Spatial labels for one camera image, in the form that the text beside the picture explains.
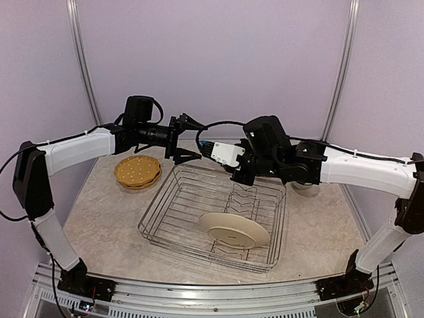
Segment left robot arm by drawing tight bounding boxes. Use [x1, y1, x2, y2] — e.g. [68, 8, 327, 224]
[1, 95, 203, 295]

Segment wire dish rack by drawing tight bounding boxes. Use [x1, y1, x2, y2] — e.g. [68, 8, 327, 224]
[138, 164, 286, 273]

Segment right frame post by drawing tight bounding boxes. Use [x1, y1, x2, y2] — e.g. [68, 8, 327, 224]
[321, 0, 360, 141]

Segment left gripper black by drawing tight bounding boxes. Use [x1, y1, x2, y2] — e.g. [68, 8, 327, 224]
[137, 113, 208, 164]

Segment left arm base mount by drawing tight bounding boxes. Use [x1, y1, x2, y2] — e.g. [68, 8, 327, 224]
[58, 258, 117, 302]

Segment yellow oval dish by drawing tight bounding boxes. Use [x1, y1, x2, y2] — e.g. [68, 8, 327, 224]
[117, 170, 162, 190]
[114, 155, 161, 187]

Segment cream plate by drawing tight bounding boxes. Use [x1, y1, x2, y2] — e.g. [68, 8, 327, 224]
[198, 213, 271, 250]

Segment left frame post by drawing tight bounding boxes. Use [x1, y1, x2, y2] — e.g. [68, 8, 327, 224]
[66, 0, 103, 125]

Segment white blue-rimmed bowl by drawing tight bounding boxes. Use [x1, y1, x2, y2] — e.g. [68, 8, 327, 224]
[291, 182, 320, 198]

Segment frame post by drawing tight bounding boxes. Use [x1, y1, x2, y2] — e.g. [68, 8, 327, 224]
[321, 0, 360, 141]
[66, 0, 103, 125]

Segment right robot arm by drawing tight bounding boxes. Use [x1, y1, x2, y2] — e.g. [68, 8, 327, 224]
[227, 116, 423, 294]

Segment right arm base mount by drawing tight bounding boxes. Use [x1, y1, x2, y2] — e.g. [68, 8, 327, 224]
[315, 249, 374, 301]

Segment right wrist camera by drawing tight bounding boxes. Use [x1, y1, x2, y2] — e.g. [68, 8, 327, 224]
[200, 140, 245, 168]

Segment right camera cable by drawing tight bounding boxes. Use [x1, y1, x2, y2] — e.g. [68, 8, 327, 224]
[195, 120, 248, 146]

